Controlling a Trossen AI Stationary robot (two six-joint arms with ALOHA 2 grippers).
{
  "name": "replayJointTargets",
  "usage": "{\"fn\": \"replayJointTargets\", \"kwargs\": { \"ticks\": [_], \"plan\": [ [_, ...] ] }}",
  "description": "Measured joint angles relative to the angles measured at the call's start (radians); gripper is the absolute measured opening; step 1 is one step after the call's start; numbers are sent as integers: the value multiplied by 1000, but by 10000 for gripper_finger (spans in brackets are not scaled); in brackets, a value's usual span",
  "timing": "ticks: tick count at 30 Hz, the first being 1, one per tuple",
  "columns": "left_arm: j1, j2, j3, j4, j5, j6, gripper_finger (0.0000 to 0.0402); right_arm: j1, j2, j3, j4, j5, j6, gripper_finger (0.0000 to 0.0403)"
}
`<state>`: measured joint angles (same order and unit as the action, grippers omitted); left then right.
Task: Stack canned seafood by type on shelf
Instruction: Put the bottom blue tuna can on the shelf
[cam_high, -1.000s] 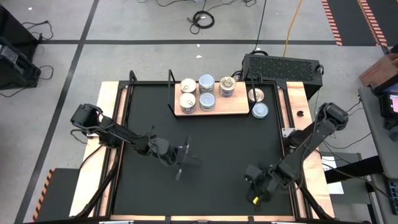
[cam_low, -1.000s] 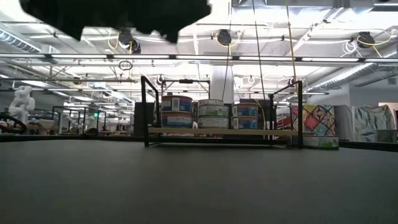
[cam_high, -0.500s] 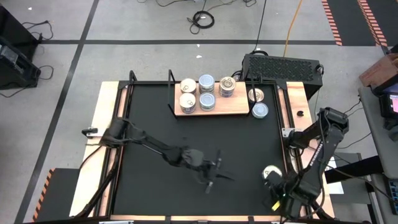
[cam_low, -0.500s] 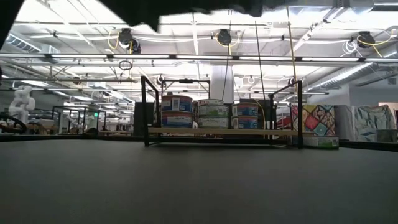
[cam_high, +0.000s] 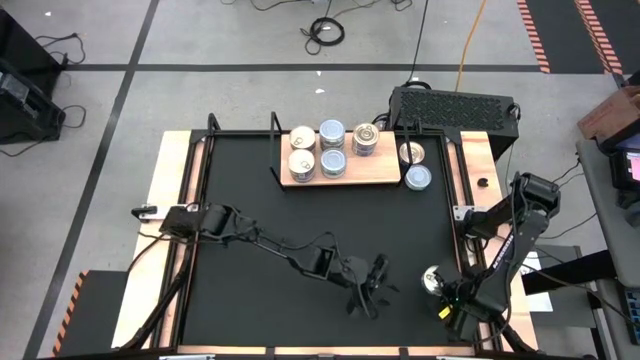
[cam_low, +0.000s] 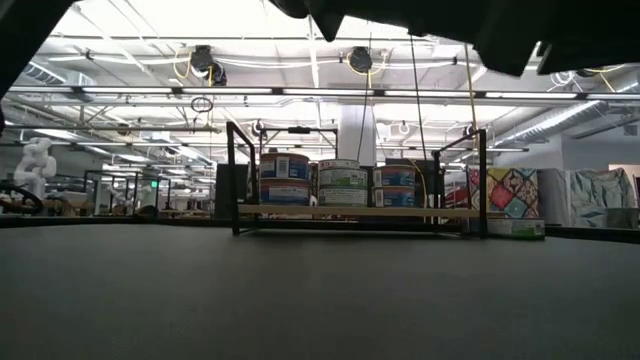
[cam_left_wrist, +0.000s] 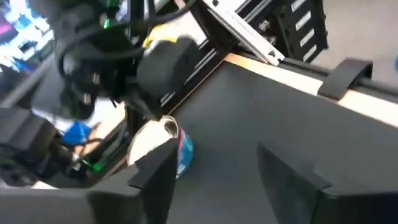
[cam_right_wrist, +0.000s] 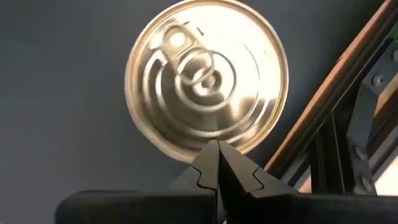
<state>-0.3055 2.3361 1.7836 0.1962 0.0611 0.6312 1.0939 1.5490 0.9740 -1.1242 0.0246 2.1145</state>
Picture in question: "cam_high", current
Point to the black tablet pink screen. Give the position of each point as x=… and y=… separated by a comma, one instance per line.
x=620, y=172

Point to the black equipment cart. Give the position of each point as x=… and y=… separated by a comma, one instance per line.
x=25, y=115

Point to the wooden shelf black frame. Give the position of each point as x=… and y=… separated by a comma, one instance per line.
x=380, y=172

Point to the silver lid seafood can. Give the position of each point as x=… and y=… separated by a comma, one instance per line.
x=419, y=178

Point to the small black knob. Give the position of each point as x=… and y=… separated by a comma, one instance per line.
x=482, y=182

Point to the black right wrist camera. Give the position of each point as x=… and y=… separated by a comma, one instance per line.
x=467, y=327

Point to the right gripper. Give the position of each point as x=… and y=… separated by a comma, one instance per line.
x=461, y=300

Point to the black table mat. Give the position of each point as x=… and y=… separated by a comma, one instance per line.
x=280, y=305

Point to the brown cardboard box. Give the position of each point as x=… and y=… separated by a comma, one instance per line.
x=610, y=112

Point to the white paper sheet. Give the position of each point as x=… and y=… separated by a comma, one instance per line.
x=542, y=302

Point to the metal clamp bracket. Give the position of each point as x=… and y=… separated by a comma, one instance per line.
x=147, y=212
x=462, y=212

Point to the black keyboard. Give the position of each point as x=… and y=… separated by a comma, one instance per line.
x=632, y=310

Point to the black support beam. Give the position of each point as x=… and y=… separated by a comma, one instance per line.
x=570, y=272

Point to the black mesh computer case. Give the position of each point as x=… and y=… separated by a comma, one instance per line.
x=450, y=110

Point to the grey side table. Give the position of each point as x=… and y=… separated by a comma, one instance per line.
x=612, y=235

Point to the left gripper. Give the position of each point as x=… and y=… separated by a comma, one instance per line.
x=359, y=277

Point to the black mat orange stripes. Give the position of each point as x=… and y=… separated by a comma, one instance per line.
x=631, y=30
x=95, y=315
x=565, y=35

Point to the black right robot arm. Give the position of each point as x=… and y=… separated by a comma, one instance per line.
x=505, y=255

